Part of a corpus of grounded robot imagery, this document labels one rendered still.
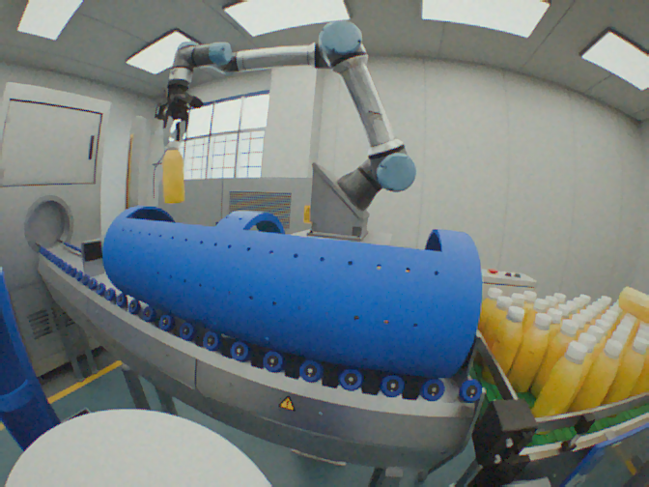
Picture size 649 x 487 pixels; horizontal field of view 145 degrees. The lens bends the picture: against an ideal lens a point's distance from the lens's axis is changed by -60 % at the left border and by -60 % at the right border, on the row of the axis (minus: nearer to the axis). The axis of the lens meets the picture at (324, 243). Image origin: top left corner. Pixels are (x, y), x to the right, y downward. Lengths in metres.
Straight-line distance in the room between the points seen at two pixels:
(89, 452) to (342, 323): 0.36
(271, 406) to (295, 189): 1.80
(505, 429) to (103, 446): 0.47
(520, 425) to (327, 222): 0.72
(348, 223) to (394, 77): 3.04
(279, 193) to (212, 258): 1.75
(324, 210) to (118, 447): 0.76
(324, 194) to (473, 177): 2.74
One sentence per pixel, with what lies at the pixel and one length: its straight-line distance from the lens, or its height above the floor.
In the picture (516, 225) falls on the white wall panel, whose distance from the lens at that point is 3.58.
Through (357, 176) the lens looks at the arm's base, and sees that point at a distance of 0.87.
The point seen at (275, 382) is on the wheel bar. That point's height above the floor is 0.92.
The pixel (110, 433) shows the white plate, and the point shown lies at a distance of 0.32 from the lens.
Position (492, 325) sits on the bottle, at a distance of 0.67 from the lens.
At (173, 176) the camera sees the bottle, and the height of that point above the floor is 1.32.
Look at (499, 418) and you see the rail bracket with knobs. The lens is 0.42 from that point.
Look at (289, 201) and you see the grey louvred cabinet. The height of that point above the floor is 1.24.
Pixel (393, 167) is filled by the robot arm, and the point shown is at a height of 1.37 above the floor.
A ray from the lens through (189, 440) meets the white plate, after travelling 0.29.
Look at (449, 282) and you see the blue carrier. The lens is 0.38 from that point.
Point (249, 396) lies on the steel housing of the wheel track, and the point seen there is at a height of 0.87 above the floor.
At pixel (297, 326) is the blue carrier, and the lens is 0.40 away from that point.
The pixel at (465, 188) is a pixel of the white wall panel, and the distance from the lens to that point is 3.33.
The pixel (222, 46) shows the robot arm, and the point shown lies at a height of 1.72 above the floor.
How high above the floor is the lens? 1.27
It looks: 10 degrees down
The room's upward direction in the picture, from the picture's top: 4 degrees clockwise
